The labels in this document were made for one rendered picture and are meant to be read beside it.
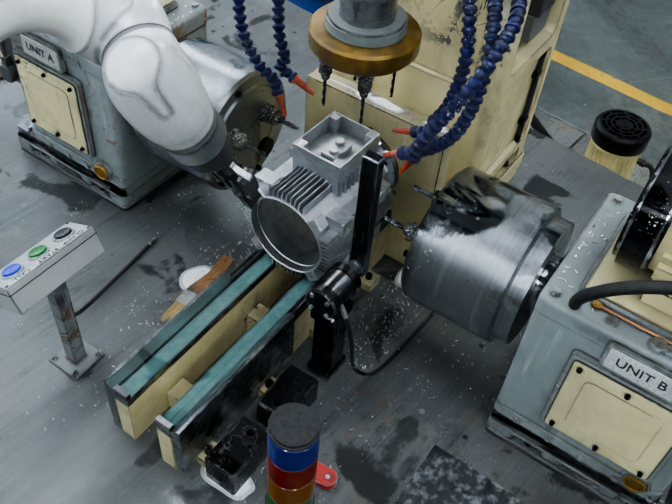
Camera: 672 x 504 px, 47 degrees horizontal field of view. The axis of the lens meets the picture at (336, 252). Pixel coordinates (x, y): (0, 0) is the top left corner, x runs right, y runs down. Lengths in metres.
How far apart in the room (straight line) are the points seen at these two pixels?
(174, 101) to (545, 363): 0.67
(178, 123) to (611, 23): 3.52
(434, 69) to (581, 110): 2.18
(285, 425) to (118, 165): 0.89
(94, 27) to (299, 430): 0.55
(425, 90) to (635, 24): 2.95
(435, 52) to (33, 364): 0.91
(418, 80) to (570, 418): 0.67
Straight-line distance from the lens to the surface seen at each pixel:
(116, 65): 0.96
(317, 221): 1.27
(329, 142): 1.38
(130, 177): 1.67
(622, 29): 4.30
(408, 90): 1.52
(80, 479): 1.36
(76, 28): 1.05
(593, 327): 1.13
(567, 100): 3.65
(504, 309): 1.23
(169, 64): 0.95
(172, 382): 1.35
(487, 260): 1.20
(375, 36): 1.21
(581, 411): 1.25
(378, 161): 1.14
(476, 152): 1.51
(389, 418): 1.39
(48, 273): 1.27
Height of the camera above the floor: 1.98
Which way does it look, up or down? 47 degrees down
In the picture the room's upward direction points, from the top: 6 degrees clockwise
